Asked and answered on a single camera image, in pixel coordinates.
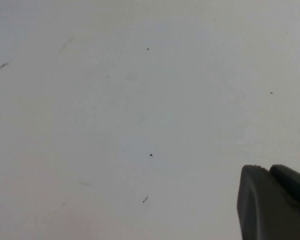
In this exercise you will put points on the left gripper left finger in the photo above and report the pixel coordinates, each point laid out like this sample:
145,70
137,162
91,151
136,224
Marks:
260,212

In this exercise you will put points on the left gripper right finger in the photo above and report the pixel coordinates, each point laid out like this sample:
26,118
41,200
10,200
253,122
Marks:
295,187

